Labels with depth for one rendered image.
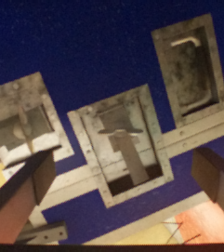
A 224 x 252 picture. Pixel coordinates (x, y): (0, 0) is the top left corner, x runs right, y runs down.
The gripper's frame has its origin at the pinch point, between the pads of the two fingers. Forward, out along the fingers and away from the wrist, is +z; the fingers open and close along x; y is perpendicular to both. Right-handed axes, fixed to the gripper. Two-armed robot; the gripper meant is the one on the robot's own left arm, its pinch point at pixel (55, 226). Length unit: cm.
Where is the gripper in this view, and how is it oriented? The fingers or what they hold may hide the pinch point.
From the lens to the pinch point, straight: 36.3
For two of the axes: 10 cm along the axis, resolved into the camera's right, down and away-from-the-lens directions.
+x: -1.8, -2.1, 9.6
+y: -1.6, -9.6, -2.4
